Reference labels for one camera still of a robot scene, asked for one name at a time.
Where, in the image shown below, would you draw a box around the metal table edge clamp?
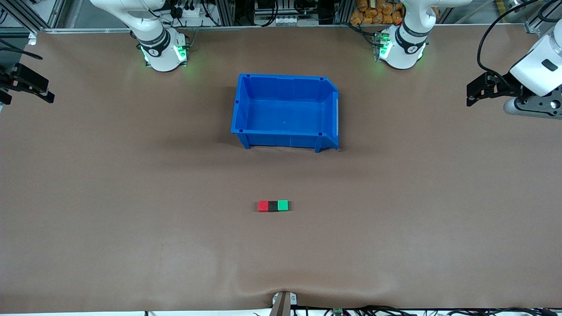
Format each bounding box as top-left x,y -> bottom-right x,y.
272,291 -> 298,316

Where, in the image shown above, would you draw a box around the orange snack bags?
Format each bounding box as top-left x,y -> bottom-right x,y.
349,0 -> 405,25

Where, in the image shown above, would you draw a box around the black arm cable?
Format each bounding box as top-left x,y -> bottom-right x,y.
477,0 -> 543,79
0,39 -> 43,61

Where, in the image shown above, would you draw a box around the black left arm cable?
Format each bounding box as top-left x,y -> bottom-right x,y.
477,0 -> 543,79

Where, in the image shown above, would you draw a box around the blue plastic storage bin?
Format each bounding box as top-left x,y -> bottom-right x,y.
231,73 -> 340,153

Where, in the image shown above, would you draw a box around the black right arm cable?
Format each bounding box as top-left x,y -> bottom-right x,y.
0,39 -> 43,61

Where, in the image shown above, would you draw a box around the white power strip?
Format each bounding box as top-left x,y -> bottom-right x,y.
177,4 -> 212,19

